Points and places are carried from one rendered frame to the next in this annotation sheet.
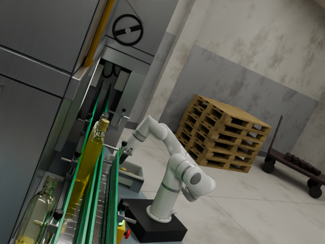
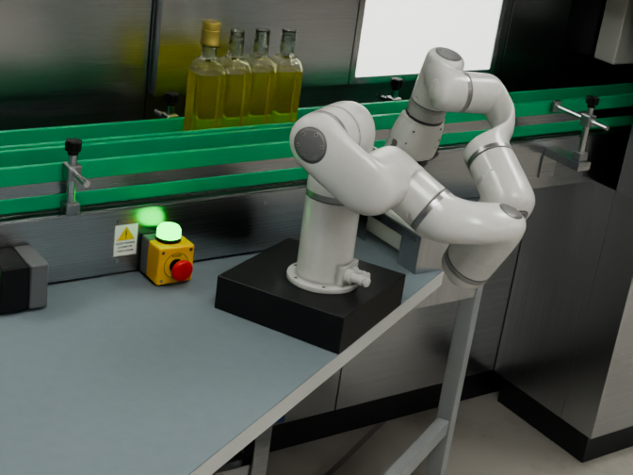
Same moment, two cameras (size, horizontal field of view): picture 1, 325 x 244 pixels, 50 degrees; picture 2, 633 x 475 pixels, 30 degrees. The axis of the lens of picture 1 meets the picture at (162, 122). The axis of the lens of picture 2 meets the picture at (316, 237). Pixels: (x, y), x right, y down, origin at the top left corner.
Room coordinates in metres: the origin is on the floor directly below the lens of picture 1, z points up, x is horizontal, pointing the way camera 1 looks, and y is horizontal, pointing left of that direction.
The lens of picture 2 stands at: (0.70, -1.84, 1.67)
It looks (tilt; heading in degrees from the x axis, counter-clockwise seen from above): 23 degrees down; 65
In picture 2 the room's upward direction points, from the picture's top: 8 degrees clockwise
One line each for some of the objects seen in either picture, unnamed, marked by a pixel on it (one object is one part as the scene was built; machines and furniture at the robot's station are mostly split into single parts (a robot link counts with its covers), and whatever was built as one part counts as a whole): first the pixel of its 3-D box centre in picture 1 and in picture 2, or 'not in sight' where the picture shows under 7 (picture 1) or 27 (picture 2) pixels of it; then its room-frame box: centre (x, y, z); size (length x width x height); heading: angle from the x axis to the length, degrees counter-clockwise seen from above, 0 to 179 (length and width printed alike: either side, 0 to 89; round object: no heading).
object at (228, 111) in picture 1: (221, 133); not in sight; (5.73, -0.99, 0.45); 1.26 x 0.86 x 0.89; 130
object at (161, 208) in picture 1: (167, 200); (335, 239); (1.50, -0.17, 0.89); 0.16 x 0.13 x 0.15; 129
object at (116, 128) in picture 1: (115, 121); (575, 140); (2.28, 0.30, 0.90); 0.17 x 0.05 x 0.23; 103
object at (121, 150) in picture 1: (115, 150); not in sight; (1.66, 0.15, 0.95); 0.17 x 0.03 x 0.12; 103
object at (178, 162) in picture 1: (178, 172); (337, 150); (1.48, -0.16, 1.05); 0.13 x 0.10 x 0.16; 41
